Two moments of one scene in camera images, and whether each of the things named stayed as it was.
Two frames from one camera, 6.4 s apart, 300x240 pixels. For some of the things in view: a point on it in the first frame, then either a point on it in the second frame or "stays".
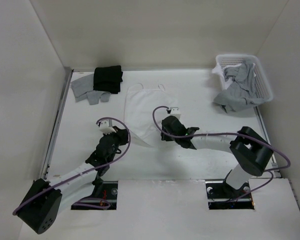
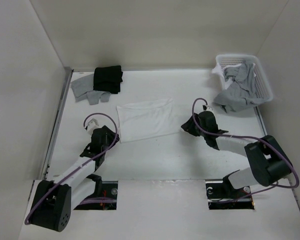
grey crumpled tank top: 242,94 stays
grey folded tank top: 83,88 stays
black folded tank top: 108,79 stays
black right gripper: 166,137 to 188,126
